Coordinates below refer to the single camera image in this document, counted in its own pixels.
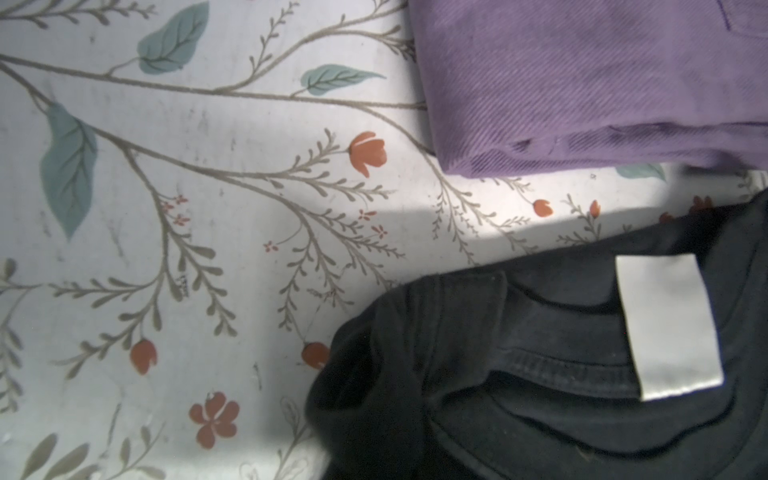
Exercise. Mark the purple jeans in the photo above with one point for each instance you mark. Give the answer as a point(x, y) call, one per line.
point(528, 87)

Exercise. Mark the black t-shirt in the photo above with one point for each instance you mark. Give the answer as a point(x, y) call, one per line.
point(641, 356)

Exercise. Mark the floral table mat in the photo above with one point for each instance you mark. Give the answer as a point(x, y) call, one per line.
point(195, 194)

